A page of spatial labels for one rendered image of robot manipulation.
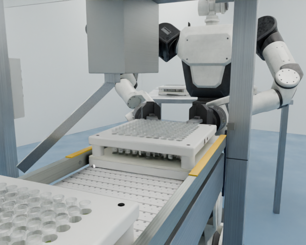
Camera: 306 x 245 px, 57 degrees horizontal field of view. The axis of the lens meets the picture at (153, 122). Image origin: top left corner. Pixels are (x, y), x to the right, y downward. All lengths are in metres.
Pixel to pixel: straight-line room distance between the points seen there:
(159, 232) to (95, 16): 0.53
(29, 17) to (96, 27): 4.03
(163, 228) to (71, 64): 4.84
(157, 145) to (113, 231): 0.31
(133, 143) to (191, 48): 0.71
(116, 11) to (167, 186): 0.41
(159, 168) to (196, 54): 0.72
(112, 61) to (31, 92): 3.99
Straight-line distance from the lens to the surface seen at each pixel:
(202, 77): 1.22
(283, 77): 1.07
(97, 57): 0.72
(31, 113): 4.67
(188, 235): 0.51
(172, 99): 2.12
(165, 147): 0.57
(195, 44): 1.22
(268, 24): 1.25
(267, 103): 1.04
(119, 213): 0.31
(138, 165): 0.61
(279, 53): 1.17
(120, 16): 0.70
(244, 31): 0.83
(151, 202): 0.49
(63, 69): 5.02
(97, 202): 0.34
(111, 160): 0.63
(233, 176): 0.88
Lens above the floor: 1.10
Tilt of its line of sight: 10 degrees down
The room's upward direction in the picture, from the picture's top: straight up
